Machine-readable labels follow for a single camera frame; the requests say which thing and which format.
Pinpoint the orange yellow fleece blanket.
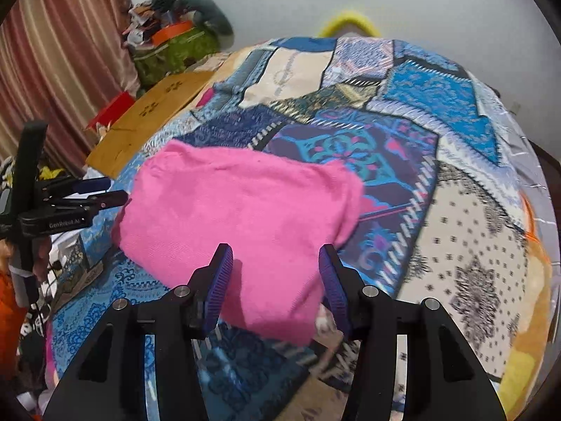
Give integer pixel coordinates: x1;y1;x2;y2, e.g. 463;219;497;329
497;193;561;406

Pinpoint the grey striped bedsheet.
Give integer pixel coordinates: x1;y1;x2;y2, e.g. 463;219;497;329
475;76;550;233

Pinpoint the pile of assorted clutter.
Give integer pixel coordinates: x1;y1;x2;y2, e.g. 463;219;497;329
122;0;194;50

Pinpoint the wooden folding lap table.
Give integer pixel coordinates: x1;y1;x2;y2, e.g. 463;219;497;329
85;70;215;179

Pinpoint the orange box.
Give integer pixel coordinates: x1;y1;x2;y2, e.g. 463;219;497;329
151;20;194;47

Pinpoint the yellow foam tube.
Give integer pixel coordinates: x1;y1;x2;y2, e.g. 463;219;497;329
318;11;380;38

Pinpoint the pink shirt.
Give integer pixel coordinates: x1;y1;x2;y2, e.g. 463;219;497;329
111;139;366;346

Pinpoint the person's left hand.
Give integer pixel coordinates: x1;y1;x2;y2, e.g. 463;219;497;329
33;237;53;282

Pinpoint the orange cloth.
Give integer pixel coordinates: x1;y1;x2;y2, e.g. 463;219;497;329
0;267;29;362

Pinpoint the patchwork printed blanket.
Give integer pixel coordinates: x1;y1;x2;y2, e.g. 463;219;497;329
46;36;541;421

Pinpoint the grey plush pillow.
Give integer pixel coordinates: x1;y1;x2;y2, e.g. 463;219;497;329
180;0;235;39

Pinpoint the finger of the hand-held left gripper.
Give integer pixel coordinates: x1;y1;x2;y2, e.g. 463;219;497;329
70;176;111;194
61;190;129;211

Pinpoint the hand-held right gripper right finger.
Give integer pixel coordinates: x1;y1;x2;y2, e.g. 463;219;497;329
318;244;507;421

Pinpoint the striped pink curtain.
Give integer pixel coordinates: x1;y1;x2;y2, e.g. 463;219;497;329
0;0;142;174

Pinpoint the green patterned bag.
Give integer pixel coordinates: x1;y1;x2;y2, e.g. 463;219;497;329
131;26;221;89

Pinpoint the red box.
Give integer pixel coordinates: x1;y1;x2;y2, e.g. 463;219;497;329
85;92;136;131

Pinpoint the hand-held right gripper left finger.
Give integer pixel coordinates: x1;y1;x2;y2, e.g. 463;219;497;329
44;243;234;421

